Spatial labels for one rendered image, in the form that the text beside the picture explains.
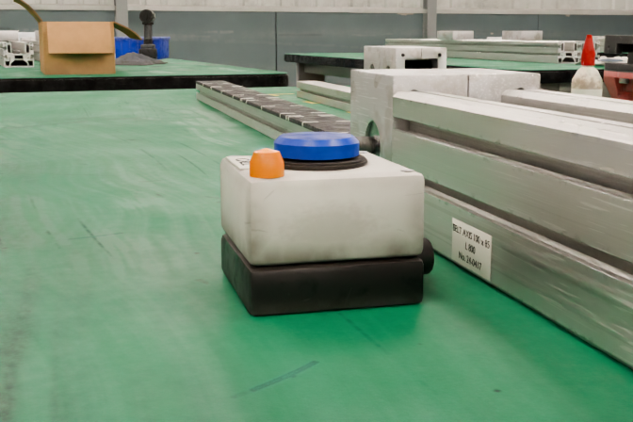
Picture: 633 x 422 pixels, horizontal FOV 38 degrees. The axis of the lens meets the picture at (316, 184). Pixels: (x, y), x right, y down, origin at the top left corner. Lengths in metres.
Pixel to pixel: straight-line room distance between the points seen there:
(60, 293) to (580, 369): 0.24
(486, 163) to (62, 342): 0.21
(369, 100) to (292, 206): 0.23
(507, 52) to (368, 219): 3.64
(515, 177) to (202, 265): 0.17
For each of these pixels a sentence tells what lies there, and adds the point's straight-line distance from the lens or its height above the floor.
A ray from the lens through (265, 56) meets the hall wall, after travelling 12.11.
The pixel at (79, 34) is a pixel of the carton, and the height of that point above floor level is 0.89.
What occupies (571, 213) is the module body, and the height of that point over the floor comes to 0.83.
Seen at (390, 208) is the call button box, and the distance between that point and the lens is 0.40.
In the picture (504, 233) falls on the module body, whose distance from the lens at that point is 0.43.
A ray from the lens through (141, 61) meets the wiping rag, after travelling 3.49.
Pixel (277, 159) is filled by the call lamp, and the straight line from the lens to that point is 0.39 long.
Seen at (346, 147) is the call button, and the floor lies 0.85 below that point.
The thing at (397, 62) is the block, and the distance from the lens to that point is 1.56.
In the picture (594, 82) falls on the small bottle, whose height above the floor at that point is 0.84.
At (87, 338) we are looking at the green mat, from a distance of 0.38.
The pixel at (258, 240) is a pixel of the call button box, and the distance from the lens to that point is 0.39.
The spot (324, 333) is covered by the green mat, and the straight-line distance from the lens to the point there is 0.38.
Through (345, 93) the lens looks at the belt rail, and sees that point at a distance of 1.44.
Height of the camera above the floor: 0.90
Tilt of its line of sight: 9 degrees down
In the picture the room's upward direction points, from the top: straight up
